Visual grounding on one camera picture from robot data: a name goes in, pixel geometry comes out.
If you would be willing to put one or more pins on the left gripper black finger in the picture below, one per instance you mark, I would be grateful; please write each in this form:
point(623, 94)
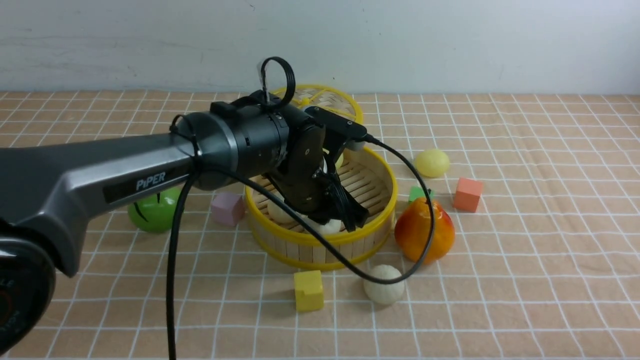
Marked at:
point(352, 214)

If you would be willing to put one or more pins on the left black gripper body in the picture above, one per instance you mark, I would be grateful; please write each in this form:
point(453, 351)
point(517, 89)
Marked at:
point(303, 177)

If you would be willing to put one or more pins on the white bun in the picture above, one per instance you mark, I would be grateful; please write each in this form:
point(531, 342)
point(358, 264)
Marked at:
point(333, 226)
point(277, 214)
point(384, 294)

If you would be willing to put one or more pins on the yellow bun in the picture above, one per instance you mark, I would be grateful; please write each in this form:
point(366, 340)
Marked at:
point(432, 163)
point(339, 162)

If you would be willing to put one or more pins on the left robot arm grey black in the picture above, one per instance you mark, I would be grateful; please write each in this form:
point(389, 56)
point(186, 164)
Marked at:
point(49, 194)

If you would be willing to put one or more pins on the bamboo steamer tray yellow rim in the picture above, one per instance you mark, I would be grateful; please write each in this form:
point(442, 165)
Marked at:
point(365, 175)

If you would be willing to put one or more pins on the woven bamboo steamer lid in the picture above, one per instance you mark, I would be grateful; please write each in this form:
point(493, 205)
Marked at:
point(328, 98)

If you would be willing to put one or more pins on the orange red toy pear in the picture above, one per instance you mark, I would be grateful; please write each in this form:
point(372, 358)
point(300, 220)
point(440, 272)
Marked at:
point(413, 227)

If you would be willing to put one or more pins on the green cube block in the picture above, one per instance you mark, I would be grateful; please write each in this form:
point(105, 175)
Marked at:
point(417, 192)

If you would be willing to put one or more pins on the purple cube block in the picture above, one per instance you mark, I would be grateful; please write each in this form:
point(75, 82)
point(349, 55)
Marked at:
point(227, 208)

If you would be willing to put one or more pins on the yellow cube block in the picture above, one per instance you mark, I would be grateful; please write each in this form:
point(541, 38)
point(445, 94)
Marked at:
point(308, 291)

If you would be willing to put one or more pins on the orange cube block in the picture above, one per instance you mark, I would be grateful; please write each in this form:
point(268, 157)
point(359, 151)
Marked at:
point(468, 194)

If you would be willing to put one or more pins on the green toy watermelon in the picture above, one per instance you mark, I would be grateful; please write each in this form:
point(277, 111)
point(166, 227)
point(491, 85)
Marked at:
point(155, 213)

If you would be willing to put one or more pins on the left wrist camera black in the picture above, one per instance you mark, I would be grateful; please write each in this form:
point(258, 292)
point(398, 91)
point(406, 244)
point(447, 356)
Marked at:
point(341, 133)

